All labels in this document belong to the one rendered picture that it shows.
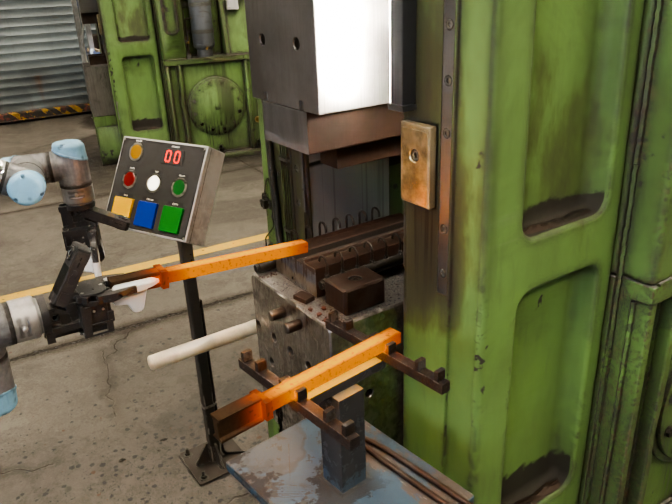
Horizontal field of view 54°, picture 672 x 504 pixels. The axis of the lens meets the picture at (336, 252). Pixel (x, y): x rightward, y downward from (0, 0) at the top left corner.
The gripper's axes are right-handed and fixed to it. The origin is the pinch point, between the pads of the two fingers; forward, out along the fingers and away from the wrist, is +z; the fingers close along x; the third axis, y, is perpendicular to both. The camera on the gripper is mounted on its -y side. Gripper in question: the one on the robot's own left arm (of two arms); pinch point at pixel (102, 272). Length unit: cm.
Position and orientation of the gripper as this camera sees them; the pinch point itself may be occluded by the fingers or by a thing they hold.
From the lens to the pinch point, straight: 183.6
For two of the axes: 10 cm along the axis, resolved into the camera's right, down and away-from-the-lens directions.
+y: -9.7, 1.4, -2.2
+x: 2.6, 3.8, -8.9
